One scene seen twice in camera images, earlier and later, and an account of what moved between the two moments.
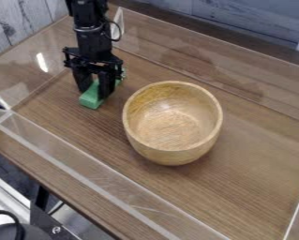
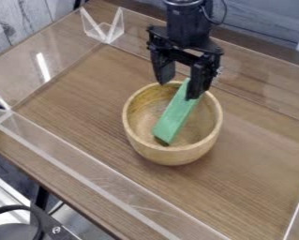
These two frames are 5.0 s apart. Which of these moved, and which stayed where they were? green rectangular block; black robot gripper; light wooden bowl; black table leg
Moved: green rectangular block; black robot gripper
Stayed: black table leg; light wooden bowl
